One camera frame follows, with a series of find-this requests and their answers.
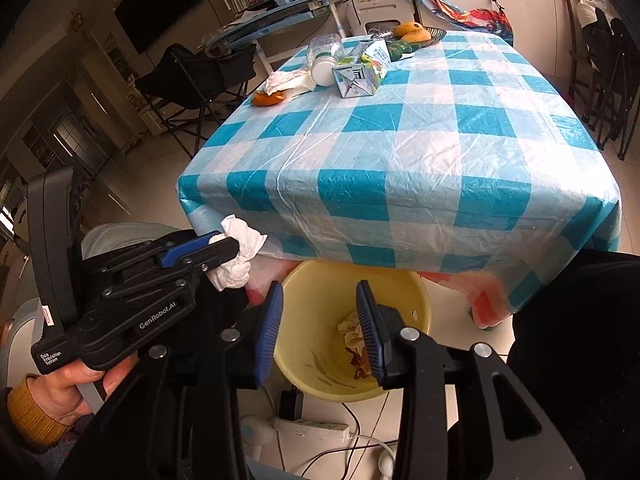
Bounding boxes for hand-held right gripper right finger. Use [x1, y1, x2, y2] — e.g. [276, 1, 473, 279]
[355, 280, 586, 480]

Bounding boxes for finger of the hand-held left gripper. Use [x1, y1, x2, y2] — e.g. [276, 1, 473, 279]
[82, 229, 223, 281]
[102, 236, 241, 311]

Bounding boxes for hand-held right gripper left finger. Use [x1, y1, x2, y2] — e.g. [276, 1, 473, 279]
[55, 280, 286, 480]

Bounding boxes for small white tissue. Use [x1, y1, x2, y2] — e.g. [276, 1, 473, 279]
[207, 214, 268, 291]

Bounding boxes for yellow plastic bin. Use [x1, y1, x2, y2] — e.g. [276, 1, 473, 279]
[274, 259, 432, 403]

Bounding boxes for large white tissue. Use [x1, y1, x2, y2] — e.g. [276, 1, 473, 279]
[263, 69, 317, 97]

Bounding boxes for green white drink carton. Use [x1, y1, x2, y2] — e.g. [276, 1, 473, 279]
[331, 39, 393, 98]

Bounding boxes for person's left hand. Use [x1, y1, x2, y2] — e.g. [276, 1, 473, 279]
[10, 354, 140, 428]

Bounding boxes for crumpled paper scraps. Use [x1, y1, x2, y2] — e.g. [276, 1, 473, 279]
[337, 310, 373, 383]

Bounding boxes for black power adapter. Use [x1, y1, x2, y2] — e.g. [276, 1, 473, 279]
[279, 390, 305, 421]

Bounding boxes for white power strip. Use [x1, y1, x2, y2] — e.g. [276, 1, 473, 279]
[270, 417, 351, 442]

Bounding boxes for orange carrot toy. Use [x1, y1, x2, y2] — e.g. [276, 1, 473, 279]
[251, 90, 288, 107]

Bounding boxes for black folding camp chair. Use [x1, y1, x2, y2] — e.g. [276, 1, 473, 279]
[135, 42, 258, 158]

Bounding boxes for blue white checkered tablecloth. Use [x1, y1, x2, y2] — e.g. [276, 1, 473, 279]
[177, 27, 623, 331]

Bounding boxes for person's dark trousers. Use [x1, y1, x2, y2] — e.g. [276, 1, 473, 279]
[507, 247, 640, 480]

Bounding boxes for blue study desk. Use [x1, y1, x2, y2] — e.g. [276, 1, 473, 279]
[202, 0, 351, 78]

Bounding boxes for green vegetable toy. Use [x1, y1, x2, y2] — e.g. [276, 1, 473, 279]
[387, 40, 422, 62]

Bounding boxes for white plastic stool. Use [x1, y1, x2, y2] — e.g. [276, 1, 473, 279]
[345, 0, 418, 38]

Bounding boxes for dark fruit bowl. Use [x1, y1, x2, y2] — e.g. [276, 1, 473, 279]
[387, 25, 447, 50]

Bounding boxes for colourful printed cloth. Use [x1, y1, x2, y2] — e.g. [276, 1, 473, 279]
[390, 0, 515, 41]

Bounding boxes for black folded chair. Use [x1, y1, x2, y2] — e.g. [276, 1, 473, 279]
[582, 17, 640, 161]

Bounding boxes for brown wooden chair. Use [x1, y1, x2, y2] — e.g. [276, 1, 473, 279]
[556, 0, 601, 101]

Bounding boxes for white plastic bag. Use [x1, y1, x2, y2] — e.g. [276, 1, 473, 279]
[577, 0, 611, 31]

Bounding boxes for white plug cable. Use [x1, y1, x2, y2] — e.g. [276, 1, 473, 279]
[345, 432, 401, 480]

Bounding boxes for black wall television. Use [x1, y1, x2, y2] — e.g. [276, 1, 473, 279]
[114, 0, 208, 55]

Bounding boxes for white wall cabinet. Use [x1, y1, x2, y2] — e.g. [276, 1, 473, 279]
[515, 0, 601, 76]

